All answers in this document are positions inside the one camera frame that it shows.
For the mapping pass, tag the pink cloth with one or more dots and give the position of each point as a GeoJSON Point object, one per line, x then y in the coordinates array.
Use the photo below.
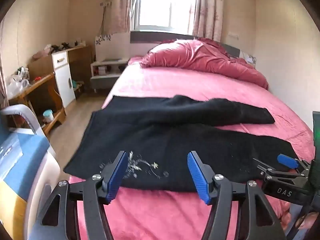
{"type": "Point", "coordinates": [41, 54]}

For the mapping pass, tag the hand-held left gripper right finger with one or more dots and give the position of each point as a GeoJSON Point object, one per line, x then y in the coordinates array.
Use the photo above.
{"type": "Point", "coordinates": [197, 177]}

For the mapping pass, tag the white plastic bag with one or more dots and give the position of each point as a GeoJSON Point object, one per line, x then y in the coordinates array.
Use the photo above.
{"type": "Point", "coordinates": [17, 83]}

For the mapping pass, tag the black pants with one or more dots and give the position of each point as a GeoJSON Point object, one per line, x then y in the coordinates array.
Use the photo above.
{"type": "Point", "coordinates": [160, 140]}

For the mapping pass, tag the pink floral curtain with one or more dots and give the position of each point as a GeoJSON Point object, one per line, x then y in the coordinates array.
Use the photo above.
{"type": "Point", "coordinates": [3, 90]}
{"type": "Point", "coordinates": [122, 5]}
{"type": "Point", "coordinates": [208, 7]}

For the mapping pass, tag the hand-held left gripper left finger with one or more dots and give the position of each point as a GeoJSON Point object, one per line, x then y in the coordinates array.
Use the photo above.
{"type": "Point", "coordinates": [117, 177]}

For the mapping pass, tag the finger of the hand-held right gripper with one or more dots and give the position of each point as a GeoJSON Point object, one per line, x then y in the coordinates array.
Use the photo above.
{"type": "Point", "coordinates": [261, 166]}
{"type": "Point", "coordinates": [287, 160]}

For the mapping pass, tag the window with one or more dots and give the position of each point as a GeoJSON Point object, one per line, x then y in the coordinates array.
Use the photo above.
{"type": "Point", "coordinates": [165, 3]}

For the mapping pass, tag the grey chair frame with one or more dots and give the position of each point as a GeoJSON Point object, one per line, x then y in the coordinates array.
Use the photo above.
{"type": "Point", "coordinates": [27, 116]}

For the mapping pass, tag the wall power strip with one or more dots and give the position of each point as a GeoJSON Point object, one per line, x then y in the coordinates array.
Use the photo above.
{"type": "Point", "coordinates": [105, 4]}

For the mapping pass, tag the bed with pink sheet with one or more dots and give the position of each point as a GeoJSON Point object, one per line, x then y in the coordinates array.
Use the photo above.
{"type": "Point", "coordinates": [190, 87]}

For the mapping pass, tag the person's right hand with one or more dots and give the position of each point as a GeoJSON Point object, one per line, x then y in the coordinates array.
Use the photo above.
{"type": "Point", "coordinates": [309, 223]}

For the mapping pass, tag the black items on desk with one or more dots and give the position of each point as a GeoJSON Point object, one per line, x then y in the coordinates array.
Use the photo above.
{"type": "Point", "coordinates": [61, 46]}

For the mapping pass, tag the pink duvet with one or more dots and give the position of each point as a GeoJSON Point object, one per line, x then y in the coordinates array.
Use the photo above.
{"type": "Point", "coordinates": [200, 55]}

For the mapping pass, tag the teal cup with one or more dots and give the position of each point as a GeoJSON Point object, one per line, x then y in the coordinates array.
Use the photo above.
{"type": "Point", "coordinates": [48, 116]}

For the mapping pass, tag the white cabinet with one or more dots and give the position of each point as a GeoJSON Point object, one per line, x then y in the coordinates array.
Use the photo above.
{"type": "Point", "coordinates": [63, 80]}

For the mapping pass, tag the grey and white floral headboard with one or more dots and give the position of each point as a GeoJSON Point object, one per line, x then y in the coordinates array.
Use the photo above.
{"type": "Point", "coordinates": [155, 37]}

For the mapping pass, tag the wooden desk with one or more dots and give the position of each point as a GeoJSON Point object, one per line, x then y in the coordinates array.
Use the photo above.
{"type": "Point", "coordinates": [37, 82]}

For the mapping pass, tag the white nightstand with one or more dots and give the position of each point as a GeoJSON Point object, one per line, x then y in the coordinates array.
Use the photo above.
{"type": "Point", "coordinates": [108, 70]}

